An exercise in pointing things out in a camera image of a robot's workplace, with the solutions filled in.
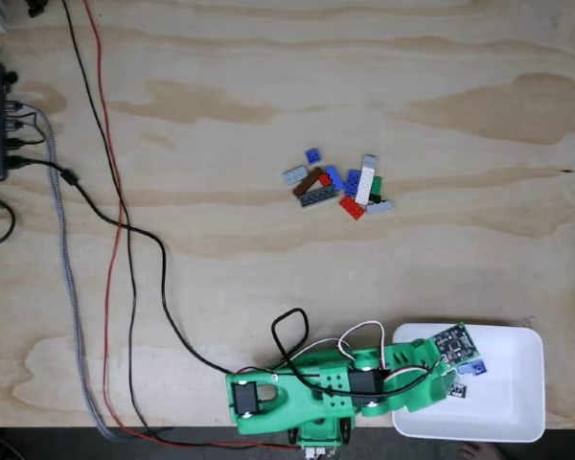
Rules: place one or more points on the light grey two-by-four lego brick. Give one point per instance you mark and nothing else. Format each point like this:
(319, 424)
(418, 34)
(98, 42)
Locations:
(294, 175)
(381, 207)

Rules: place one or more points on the red two-by-four lego brick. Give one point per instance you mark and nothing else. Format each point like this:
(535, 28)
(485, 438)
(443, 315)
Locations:
(352, 207)

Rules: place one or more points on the white long lego plate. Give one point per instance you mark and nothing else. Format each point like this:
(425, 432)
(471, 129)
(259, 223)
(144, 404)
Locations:
(365, 184)

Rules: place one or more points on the light grey square lego brick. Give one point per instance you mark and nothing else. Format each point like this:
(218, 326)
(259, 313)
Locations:
(370, 159)

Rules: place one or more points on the white plastic bin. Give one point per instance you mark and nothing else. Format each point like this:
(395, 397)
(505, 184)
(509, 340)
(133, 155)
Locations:
(508, 412)

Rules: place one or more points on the black lego brick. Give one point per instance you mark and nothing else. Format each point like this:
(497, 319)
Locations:
(375, 197)

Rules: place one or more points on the dark grey long lego brick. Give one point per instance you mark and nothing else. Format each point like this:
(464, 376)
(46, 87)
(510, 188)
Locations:
(317, 197)

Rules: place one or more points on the small red lego brick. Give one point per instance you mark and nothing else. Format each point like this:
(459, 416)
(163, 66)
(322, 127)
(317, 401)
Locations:
(324, 179)

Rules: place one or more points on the brown long lego brick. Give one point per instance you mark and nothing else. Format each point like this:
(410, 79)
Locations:
(308, 183)

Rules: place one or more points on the person's foot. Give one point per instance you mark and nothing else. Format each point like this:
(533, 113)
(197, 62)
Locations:
(476, 453)

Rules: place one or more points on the black round connector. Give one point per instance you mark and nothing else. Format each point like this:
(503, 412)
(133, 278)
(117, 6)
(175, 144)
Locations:
(10, 77)

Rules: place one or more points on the small black object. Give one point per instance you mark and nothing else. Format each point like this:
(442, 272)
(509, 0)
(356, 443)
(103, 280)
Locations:
(37, 7)

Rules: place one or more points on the camera circuit board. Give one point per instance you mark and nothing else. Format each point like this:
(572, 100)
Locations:
(455, 345)

